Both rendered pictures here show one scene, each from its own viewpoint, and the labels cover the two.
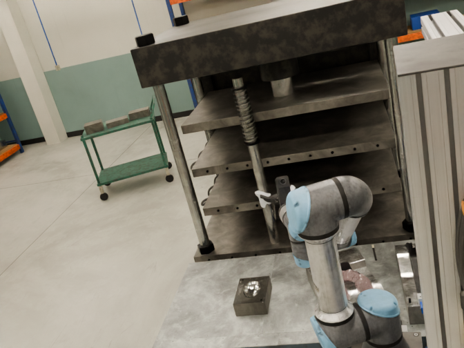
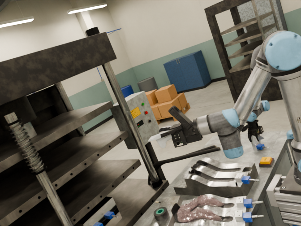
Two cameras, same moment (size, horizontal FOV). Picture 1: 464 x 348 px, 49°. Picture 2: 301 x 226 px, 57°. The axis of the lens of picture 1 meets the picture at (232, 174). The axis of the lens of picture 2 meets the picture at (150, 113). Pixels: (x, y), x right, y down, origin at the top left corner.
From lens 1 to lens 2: 1.57 m
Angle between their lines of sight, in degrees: 60
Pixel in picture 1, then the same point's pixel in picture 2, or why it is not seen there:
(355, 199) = not seen: hidden behind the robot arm
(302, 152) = (79, 164)
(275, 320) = not seen: outside the picture
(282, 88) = (29, 131)
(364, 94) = (100, 107)
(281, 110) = (51, 135)
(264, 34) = (31, 65)
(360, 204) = not seen: hidden behind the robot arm
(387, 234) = (151, 195)
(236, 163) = (28, 201)
